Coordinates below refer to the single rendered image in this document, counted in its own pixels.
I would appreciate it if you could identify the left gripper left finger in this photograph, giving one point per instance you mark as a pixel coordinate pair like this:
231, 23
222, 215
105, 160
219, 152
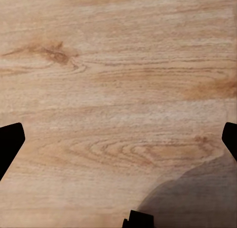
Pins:
12, 137

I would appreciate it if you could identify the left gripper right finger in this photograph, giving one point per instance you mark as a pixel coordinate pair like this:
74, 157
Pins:
229, 137

